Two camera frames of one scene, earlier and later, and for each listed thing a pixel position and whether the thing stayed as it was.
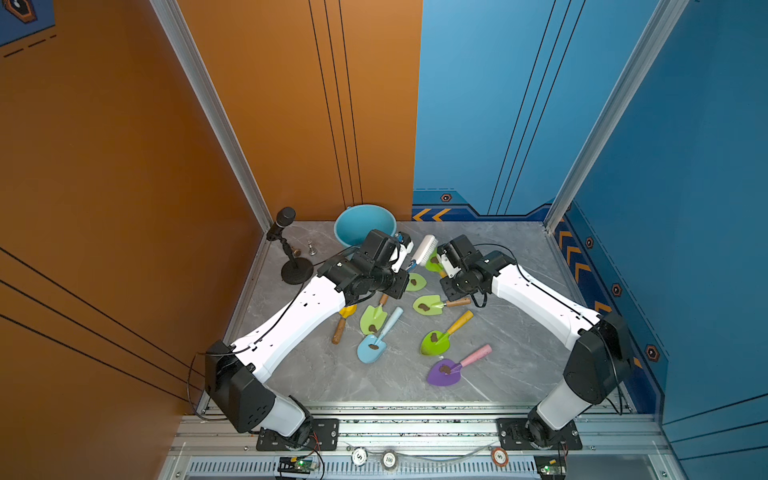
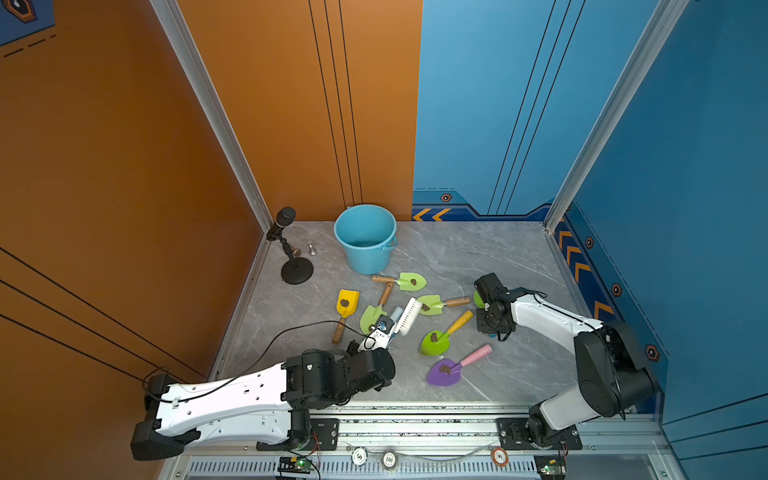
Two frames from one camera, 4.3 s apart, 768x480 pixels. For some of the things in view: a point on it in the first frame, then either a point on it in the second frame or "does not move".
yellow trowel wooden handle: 346,312 does not move
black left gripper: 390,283 -> 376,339
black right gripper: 450,293 -> 482,328
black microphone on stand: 296,270 does not move
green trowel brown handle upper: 416,283 does not move
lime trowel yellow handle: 442,344 does not move
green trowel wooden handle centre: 432,305 does not move
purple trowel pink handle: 446,373 does not move
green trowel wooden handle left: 373,316 does not move
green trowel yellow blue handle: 434,264 -> 478,299
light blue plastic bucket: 354,224 does not move
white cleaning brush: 426,250 -> 408,316
